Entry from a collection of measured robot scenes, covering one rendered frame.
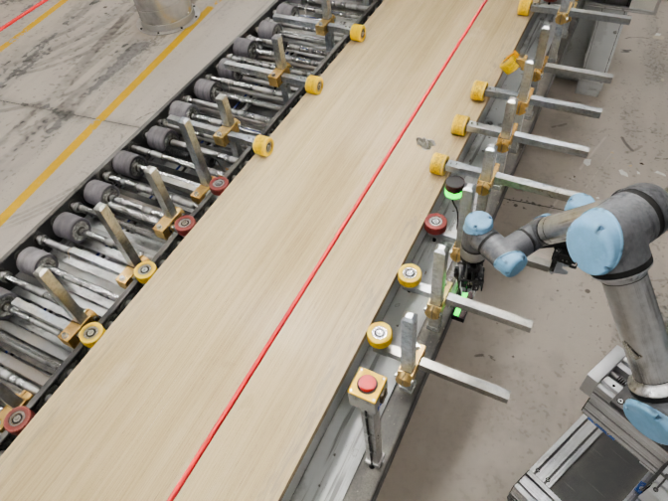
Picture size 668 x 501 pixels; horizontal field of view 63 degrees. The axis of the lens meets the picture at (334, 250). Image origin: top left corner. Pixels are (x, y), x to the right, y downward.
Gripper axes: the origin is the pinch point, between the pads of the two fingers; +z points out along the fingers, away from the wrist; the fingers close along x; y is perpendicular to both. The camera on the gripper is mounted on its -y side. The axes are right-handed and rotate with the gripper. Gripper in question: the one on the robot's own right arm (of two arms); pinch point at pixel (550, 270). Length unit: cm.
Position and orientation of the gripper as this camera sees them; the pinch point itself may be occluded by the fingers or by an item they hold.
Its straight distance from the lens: 201.1
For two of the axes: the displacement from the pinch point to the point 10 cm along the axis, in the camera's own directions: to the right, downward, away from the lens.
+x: 4.5, -7.2, 5.3
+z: 1.1, 6.3, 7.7
